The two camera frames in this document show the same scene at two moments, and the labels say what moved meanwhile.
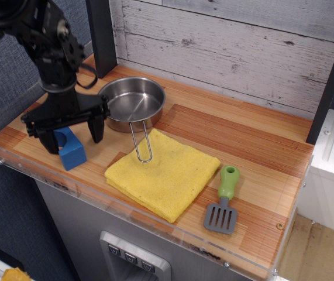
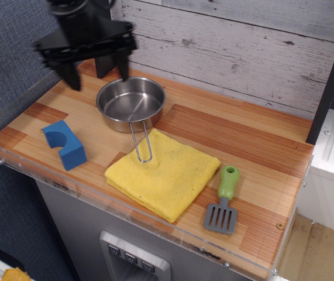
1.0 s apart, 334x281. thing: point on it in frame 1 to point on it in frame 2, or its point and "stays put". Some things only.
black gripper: [64, 108] to [85, 36]
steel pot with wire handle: [136, 105] stays put
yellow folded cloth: [167, 184] stays put
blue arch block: [72, 154] stays put
